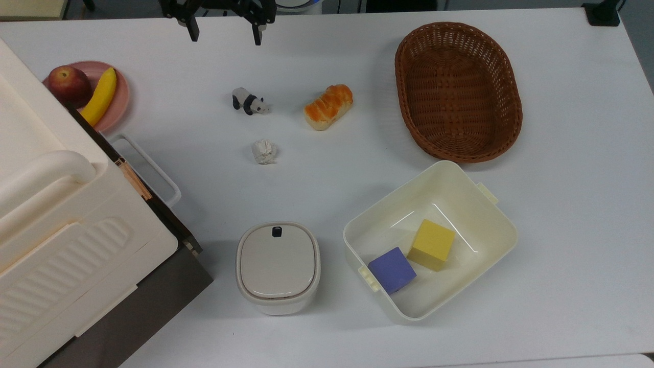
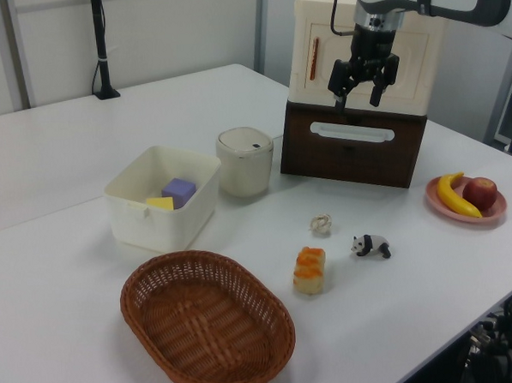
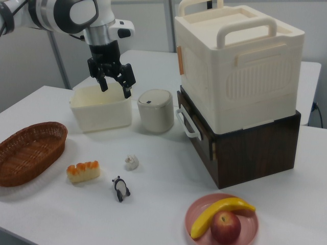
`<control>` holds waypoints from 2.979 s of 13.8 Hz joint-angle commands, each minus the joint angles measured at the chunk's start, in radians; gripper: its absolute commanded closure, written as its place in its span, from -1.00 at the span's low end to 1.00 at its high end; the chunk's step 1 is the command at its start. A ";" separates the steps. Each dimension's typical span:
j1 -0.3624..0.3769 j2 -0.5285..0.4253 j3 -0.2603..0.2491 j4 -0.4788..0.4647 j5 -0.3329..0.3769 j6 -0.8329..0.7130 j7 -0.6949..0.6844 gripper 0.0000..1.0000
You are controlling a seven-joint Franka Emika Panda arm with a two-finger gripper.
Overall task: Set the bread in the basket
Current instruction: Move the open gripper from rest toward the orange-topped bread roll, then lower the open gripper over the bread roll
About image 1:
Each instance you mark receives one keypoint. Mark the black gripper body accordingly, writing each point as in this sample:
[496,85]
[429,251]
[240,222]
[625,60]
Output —
[219,4]

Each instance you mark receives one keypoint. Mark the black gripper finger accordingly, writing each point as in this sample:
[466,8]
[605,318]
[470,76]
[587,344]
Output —
[192,28]
[257,30]

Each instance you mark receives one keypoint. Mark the orange toy bread loaf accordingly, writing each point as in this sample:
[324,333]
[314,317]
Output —
[327,107]

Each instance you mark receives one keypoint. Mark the brown wicker basket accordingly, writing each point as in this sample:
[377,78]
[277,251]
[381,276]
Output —
[460,92]

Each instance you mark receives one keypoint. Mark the toy panda figure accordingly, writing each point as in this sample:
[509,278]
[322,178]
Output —
[249,102]

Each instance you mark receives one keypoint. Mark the pink plate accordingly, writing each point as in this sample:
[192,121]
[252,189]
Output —
[120,97]

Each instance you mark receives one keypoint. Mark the yellow toy banana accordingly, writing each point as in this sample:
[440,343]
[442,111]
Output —
[99,97]

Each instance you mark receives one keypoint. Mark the crumpled white paper ball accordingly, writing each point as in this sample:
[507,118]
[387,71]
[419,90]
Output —
[264,152]

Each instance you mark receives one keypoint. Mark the red toy apple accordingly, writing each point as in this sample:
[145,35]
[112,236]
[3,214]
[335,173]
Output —
[69,84]

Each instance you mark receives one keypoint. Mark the beige wooden board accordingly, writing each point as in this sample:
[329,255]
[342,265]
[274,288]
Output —
[30,7]

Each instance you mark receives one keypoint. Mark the white lidded trash can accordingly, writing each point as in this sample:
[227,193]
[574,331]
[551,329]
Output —
[278,266]

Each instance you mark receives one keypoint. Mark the cream toy cabinet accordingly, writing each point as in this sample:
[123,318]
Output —
[51,230]

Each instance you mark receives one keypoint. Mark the cream plastic bin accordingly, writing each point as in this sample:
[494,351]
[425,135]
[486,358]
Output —
[460,194]

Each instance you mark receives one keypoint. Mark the purple cube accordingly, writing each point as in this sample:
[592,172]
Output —
[391,268]

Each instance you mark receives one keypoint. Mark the yellow cube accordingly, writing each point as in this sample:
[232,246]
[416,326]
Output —
[431,243]

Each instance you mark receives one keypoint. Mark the dark brown base box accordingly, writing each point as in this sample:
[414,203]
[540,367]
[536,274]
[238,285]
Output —
[153,306]

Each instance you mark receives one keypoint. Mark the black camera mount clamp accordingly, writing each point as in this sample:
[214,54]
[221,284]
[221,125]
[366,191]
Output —
[603,15]

